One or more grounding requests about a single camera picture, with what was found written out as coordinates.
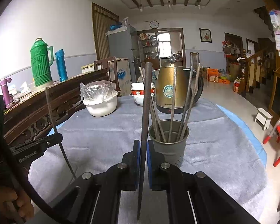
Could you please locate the bunch of dark chopsticks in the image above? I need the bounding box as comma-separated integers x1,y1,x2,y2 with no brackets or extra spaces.
139,66,178,143

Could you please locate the gold electric kettle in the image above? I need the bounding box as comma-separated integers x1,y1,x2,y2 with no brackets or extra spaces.
155,56,204,112

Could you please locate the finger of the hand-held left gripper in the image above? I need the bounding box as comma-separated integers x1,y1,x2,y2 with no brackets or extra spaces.
29,133,63,155

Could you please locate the wooden door with curtain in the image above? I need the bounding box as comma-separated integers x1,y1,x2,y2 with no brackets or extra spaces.
92,2,120,61

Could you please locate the thin single chopstick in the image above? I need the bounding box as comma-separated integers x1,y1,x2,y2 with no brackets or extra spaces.
45,87,77,180

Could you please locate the black kettle base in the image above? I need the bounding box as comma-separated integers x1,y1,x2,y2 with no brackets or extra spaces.
156,105,197,115

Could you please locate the black cable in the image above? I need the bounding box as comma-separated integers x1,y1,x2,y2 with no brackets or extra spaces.
0,131,71,224

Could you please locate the blue thermos flask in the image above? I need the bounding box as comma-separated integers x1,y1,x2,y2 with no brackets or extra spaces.
55,49,69,83

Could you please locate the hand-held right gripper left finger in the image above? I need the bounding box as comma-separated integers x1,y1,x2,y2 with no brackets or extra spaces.
48,140,141,224

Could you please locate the grey perforated chopstick holder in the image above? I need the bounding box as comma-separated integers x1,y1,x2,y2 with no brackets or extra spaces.
148,119,190,168

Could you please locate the framed flower picture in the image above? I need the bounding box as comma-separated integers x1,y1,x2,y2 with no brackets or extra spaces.
199,28,212,43

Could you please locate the person's left hand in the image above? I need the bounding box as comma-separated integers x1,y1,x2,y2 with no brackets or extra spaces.
0,182,35,222

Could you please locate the wooden stair railing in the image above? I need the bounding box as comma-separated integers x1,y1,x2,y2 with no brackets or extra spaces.
238,48,274,96

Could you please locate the small white stool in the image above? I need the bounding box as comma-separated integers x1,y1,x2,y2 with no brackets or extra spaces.
254,108,274,131

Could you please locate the purple bottle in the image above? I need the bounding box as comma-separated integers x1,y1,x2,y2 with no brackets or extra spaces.
0,78,14,109

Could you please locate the grey tablecloth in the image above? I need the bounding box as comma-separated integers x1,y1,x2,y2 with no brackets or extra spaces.
28,96,269,224

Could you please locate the slatted wooden chair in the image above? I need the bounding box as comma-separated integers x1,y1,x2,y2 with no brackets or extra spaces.
190,52,200,69

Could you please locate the carved dark wooden chair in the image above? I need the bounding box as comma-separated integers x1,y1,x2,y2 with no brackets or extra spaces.
3,69,122,168

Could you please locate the grey refrigerator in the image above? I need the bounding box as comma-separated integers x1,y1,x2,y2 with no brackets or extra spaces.
108,25,138,96

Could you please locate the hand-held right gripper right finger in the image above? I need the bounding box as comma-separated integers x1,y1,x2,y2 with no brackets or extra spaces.
147,140,262,224

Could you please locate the thick single chopstick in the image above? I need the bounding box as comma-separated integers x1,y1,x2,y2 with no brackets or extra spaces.
136,62,153,221

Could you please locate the green thermos flask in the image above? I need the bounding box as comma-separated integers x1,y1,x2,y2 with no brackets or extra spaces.
30,38,55,88

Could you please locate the clear plastic bag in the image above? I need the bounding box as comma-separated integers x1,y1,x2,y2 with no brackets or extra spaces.
80,80,117,104

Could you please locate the white ceramic pot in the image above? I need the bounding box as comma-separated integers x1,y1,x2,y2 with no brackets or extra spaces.
83,93,118,117

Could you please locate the glass display cabinet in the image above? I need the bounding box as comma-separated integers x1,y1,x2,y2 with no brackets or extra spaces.
138,31,159,63

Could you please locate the blue cloth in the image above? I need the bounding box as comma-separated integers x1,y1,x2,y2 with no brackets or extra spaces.
54,105,267,168

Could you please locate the slim grey chopstick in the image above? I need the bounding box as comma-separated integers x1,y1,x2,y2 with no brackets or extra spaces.
177,66,194,141
180,63,201,141

